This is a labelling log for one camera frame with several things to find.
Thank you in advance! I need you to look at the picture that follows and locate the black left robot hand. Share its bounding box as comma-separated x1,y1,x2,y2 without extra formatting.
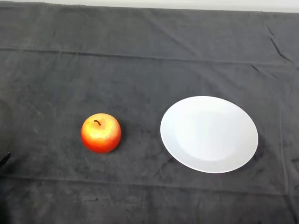
0,152,12,165

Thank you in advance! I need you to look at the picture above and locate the red yellow apple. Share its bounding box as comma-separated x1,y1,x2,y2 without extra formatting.
80,113,122,154

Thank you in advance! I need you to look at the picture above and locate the white round plate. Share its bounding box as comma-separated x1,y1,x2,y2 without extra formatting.
160,95,259,174

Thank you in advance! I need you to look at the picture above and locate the black cloth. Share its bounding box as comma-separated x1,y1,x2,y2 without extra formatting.
0,2,299,224

